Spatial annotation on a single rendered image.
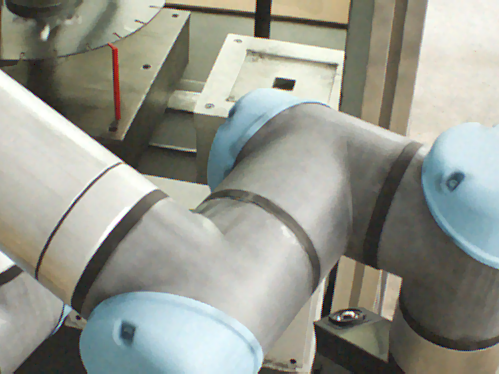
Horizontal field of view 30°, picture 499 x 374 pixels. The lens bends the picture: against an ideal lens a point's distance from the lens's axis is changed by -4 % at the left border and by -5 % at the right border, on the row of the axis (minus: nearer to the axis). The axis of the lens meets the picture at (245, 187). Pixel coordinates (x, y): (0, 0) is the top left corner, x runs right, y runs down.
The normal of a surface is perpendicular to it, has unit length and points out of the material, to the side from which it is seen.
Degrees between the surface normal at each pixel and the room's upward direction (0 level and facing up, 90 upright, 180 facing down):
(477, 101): 0
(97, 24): 0
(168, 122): 0
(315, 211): 44
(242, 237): 11
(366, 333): 30
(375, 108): 90
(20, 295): 81
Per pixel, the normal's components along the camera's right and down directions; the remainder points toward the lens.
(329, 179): 0.55, -0.40
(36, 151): 0.18, -0.45
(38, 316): 0.86, 0.24
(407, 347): -0.87, 0.30
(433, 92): 0.04, -0.76
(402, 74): -0.22, 0.63
